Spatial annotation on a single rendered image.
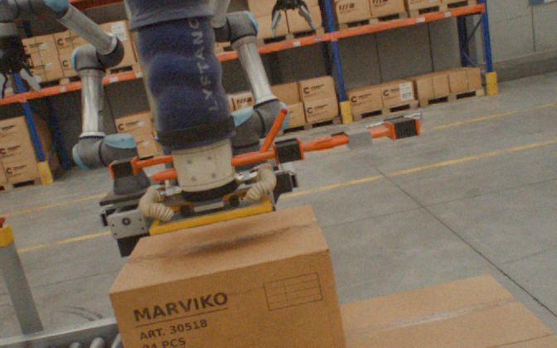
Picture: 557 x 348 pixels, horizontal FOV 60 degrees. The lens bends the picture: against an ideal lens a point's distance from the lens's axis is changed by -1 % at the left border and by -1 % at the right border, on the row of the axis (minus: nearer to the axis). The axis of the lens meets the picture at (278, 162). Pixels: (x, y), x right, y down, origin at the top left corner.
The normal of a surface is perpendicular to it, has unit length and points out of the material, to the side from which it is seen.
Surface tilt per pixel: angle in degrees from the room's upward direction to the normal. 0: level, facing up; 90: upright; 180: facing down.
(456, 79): 88
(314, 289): 90
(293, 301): 90
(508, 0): 90
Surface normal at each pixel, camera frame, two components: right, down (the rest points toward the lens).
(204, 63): 0.67, -0.33
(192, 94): 0.44, -0.11
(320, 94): 0.11, 0.24
